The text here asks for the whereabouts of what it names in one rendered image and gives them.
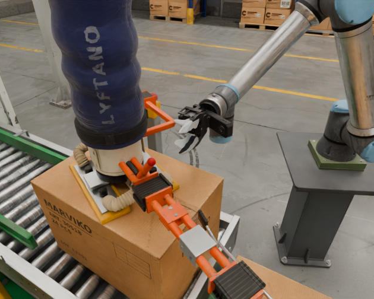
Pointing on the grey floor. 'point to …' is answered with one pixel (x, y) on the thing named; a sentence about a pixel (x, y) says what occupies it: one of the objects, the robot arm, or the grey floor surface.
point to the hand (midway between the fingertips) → (183, 142)
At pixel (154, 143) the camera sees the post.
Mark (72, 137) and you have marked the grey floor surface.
